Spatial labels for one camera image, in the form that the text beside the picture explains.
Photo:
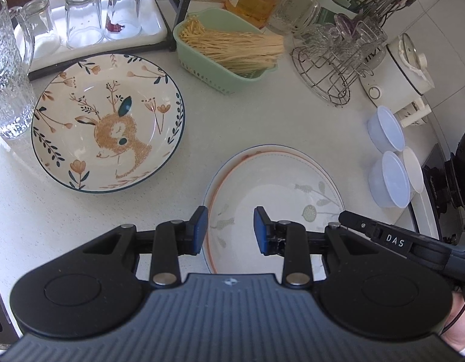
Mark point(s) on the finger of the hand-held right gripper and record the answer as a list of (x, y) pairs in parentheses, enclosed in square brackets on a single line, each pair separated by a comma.
[(368, 230)]

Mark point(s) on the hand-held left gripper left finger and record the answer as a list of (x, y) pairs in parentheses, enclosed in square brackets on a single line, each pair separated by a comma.
[(200, 230)]

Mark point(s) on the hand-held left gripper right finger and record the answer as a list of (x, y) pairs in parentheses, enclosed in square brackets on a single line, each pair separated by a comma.
[(260, 230)]

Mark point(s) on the orange rim white plate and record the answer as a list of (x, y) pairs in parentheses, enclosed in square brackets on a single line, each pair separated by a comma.
[(262, 181)]

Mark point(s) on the small white bowl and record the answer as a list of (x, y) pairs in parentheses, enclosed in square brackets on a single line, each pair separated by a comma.
[(385, 128), (390, 181), (415, 169)]

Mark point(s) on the deer print floral plate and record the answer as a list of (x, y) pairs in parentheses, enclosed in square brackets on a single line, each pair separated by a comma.
[(111, 128)]

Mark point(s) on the person's right forearm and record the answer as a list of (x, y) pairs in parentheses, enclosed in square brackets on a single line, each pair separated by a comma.
[(456, 345)]

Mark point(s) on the black induction stove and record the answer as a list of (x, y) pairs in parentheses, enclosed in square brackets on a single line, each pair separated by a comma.
[(443, 196)]

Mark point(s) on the black wok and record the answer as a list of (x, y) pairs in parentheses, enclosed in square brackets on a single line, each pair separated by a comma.
[(462, 166)]

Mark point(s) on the white electric cooker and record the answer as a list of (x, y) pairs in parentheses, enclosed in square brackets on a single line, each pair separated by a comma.
[(398, 83)]

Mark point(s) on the green plastic basket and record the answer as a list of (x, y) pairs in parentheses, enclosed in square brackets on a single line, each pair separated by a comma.
[(202, 66)]

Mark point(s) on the clear glass cup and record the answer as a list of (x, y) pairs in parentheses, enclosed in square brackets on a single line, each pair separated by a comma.
[(313, 39), (349, 49)]

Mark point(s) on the glass cooker lid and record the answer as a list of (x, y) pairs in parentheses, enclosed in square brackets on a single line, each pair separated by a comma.
[(411, 51)]

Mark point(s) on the dried noodles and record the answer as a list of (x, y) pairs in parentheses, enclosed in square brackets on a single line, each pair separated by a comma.
[(236, 47)]

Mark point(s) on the purple glass cup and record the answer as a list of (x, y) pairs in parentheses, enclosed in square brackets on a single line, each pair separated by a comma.
[(345, 26)]

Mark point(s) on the white plastic tray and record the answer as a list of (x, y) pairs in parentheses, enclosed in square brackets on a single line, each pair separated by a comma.
[(153, 22)]

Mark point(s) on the tall clear glass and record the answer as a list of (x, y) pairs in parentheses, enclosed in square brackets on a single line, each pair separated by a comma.
[(294, 3)]

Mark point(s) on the green utensil holder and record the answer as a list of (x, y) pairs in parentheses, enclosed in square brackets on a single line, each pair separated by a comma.
[(345, 2)]

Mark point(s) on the clear drinking glass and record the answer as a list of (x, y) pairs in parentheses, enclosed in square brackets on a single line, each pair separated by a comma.
[(123, 7), (42, 26), (84, 19)]

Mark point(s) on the textured glass pitcher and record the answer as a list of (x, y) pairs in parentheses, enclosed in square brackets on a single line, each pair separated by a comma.
[(6, 83)]

